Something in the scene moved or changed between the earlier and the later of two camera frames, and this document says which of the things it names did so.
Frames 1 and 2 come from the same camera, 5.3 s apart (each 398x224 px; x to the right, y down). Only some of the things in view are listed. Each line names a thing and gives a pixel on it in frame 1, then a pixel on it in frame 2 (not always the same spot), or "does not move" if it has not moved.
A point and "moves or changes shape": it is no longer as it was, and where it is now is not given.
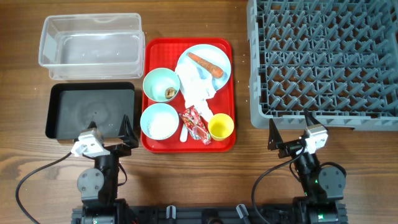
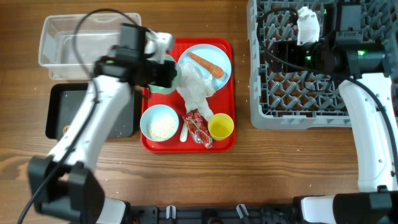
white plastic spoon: x=184 y=133 does not move
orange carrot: x=214 y=70 does not move
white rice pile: x=162 y=125 does not move
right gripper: x=275 y=142 to x=284 y=50
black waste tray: x=71 y=106 does not move
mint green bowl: x=161 y=84 moves or changes shape
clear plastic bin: x=84 y=46 does not move
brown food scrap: x=170 y=93 to x=65 y=129
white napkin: x=196 y=86 does not move
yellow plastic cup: x=221 y=126 does not move
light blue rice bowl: x=159 y=121 does not move
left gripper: x=125 y=133 to x=165 y=70
